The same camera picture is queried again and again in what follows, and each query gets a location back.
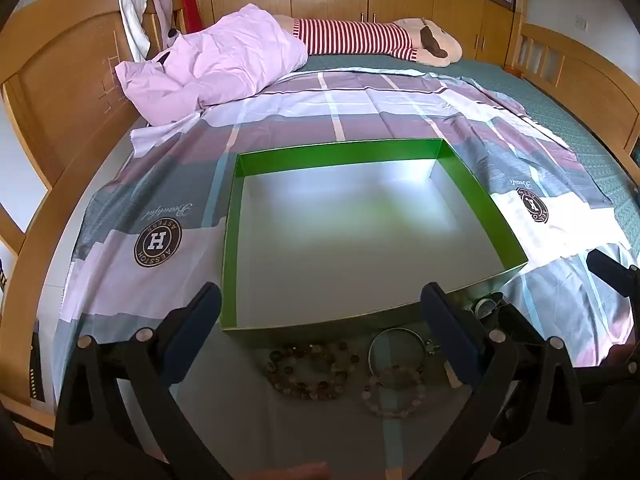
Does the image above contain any person's left hand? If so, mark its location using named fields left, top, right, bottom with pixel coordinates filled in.
left=240, top=462, right=332, bottom=480

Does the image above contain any wooden bed footboard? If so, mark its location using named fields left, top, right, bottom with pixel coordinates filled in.
left=504, top=14, right=640, bottom=163

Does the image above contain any pale pink bead bracelet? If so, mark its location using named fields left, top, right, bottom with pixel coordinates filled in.
left=361, top=366, right=427, bottom=419

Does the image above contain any striped plush dog toy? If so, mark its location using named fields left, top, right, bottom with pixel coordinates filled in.
left=272, top=14, right=464, bottom=67

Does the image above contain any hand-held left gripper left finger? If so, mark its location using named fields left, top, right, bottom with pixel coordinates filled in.
left=54, top=282, right=236, bottom=480

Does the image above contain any pink grey garment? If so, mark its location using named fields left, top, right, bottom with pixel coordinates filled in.
left=146, top=0, right=184, bottom=52

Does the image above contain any thin metal bangle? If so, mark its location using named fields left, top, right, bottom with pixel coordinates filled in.
left=368, top=326, right=429, bottom=377

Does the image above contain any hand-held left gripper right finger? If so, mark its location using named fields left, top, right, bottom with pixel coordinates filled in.
left=415, top=282, right=586, bottom=480

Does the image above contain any pink duvet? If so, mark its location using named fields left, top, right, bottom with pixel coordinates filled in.
left=115, top=3, right=309, bottom=129

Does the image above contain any green cardboard box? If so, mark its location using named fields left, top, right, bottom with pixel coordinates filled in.
left=219, top=138, right=530, bottom=347

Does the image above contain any white cloth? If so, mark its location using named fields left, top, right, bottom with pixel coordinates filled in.
left=113, top=0, right=152, bottom=64

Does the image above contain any brown bead bracelet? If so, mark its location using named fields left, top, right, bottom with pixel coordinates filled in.
left=267, top=341, right=362, bottom=402

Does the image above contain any wooden bed headboard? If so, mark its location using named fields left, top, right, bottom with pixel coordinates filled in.
left=0, top=0, right=213, bottom=453

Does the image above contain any plaid bed sheet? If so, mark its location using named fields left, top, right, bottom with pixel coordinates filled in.
left=59, top=67, right=640, bottom=480

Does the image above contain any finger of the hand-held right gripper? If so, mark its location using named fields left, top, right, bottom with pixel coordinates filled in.
left=492, top=294, right=550, bottom=346
left=586, top=248, right=640, bottom=307

